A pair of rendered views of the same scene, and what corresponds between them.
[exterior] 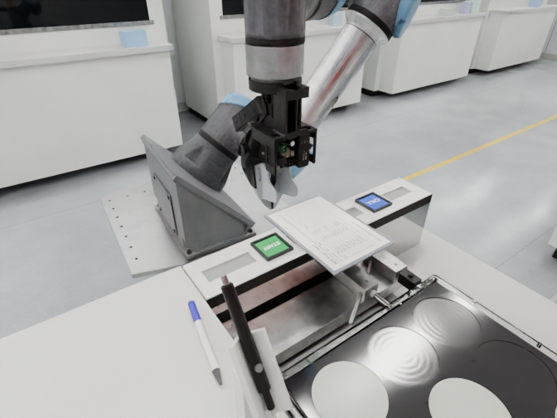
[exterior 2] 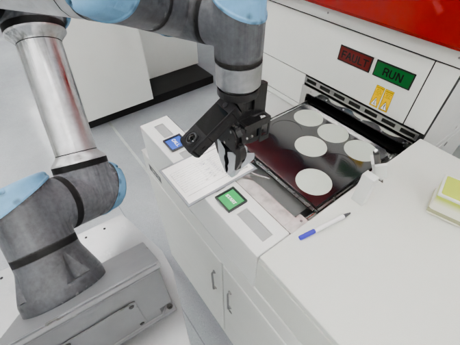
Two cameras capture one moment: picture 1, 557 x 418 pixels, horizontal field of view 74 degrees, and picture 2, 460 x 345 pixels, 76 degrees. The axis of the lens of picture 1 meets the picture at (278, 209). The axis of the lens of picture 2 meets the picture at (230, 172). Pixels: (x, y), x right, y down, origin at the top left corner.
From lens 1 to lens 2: 71 cm
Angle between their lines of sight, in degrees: 68
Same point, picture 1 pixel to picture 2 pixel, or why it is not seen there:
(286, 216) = (190, 191)
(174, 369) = (348, 237)
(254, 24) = (259, 51)
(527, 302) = not seen: hidden behind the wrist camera
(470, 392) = (300, 143)
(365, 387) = (308, 175)
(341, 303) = (248, 183)
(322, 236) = (218, 171)
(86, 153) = not seen: outside the picture
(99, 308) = (317, 303)
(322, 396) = (317, 191)
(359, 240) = not seen: hidden behind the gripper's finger
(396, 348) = (283, 161)
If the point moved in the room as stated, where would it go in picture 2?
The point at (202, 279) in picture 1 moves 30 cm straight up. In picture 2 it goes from (271, 239) to (293, 124)
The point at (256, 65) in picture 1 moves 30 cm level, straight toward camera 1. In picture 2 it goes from (258, 79) to (440, 71)
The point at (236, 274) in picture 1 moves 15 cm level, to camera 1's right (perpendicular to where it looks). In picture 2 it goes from (262, 218) to (255, 170)
